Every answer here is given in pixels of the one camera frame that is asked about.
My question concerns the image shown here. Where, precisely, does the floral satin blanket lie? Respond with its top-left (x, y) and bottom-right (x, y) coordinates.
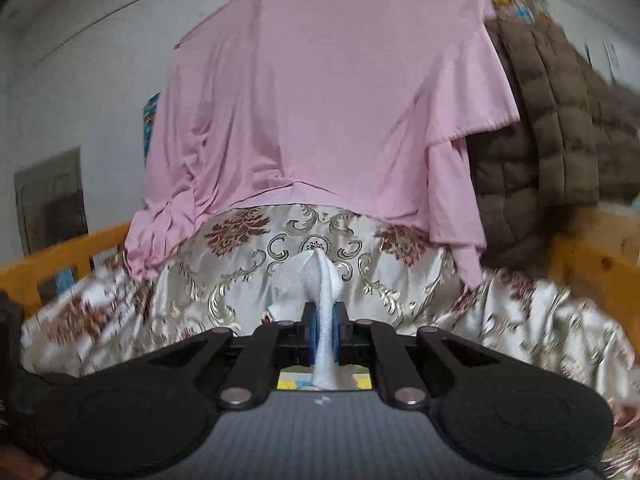
top-left (20, 204), bottom-right (640, 480)

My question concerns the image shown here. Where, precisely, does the wooden bed frame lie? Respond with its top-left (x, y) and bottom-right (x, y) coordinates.
top-left (0, 205), bottom-right (640, 318)

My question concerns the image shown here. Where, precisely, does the teal wall poster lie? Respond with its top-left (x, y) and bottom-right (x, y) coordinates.
top-left (142, 92), bottom-right (162, 168)

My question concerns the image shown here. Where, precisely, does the white towel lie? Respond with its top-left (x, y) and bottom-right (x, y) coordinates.
top-left (267, 249), bottom-right (346, 392)

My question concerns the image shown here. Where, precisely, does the cartoon print tin tray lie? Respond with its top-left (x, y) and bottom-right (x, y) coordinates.
top-left (276, 371), bottom-right (373, 391)

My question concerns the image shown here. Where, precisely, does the grey wall panel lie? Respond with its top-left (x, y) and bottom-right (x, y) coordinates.
top-left (14, 147), bottom-right (90, 261)

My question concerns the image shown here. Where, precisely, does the brown quilted jacket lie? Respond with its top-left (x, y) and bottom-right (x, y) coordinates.
top-left (467, 17), bottom-right (640, 271)

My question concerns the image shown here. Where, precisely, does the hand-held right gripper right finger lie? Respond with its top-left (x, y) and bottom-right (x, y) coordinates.
top-left (334, 301), bottom-right (507, 409)

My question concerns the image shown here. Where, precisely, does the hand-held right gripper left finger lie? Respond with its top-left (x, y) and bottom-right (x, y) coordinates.
top-left (135, 302), bottom-right (319, 409)

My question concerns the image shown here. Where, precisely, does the pink bed sheet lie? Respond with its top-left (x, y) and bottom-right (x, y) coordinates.
top-left (124, 0), bottom-right (521, 291)

